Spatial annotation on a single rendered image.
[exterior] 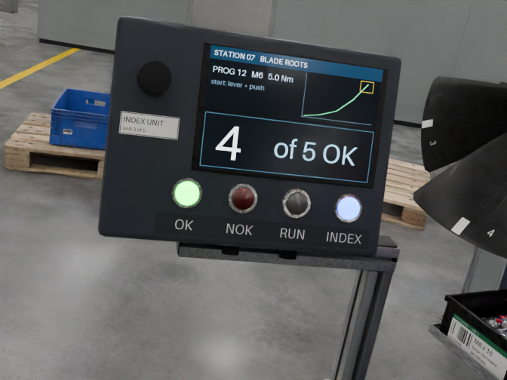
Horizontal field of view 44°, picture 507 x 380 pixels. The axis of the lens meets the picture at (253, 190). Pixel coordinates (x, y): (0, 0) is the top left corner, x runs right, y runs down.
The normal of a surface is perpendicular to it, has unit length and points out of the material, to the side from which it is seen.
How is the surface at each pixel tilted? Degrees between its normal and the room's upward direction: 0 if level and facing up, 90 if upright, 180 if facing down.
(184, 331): 0
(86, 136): 90
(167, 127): 75
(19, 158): 90
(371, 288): 90
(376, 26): 90
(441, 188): 53
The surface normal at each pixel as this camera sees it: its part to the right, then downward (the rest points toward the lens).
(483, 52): 0.00, 0.33
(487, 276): -0.97, -0.10
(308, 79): 0.21, 0.10
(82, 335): 0.16, -0.93
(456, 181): -0.40, -0.44
